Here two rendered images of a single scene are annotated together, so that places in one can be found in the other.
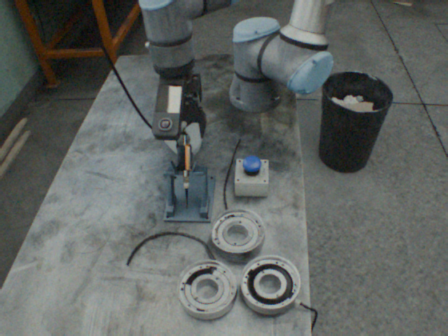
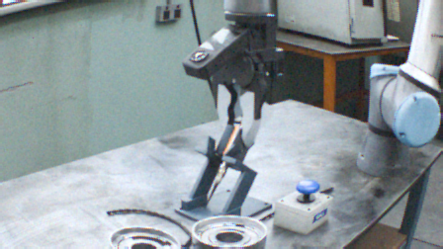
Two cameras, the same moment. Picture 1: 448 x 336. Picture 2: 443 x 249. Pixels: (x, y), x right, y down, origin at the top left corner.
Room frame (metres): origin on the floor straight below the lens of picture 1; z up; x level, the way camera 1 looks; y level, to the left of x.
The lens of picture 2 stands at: (-0.13, -0.39, 1.20)
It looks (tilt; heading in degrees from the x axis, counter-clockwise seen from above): 18 degrees down; 36
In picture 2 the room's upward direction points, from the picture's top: 1 degrees clockwise
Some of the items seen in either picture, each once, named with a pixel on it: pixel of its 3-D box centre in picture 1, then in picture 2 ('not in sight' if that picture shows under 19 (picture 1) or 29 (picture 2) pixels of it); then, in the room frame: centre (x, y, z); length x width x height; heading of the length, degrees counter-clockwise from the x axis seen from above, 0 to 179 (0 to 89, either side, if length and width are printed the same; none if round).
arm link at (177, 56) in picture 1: (170, 49); (246, 2); (0.58, 0.07, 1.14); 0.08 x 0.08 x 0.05
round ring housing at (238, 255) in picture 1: (238, 235); (229, 241); (0.42, -0.02, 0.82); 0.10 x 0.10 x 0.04
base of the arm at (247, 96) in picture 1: (256, 82); (387, 144); (0.90, -0.11, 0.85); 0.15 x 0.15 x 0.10
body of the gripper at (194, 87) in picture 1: (178, 86); (250, 46); (0.59, 0.07, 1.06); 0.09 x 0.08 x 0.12; 173
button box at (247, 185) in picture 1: (252, 175); (306, 208); (0.57, -0.06, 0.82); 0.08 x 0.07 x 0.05; 172
